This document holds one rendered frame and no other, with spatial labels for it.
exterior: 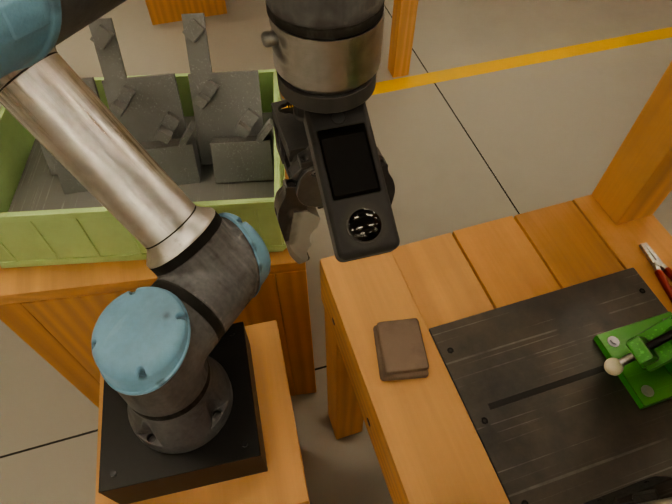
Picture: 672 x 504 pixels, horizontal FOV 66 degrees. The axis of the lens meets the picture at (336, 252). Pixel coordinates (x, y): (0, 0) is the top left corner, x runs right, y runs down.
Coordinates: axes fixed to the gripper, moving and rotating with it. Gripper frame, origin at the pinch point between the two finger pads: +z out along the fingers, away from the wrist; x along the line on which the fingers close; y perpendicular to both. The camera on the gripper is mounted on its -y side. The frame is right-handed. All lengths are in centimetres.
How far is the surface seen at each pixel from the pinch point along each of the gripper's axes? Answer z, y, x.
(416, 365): 36.3, -0.8, -13.3
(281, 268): 52, 34, 2
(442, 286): 41, 14, -26
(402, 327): 36.3, 6.2, -13.7
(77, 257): 48, 47, 42
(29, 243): 42, 49, 49
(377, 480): 129, 1, -14
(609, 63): 130, 162, -207
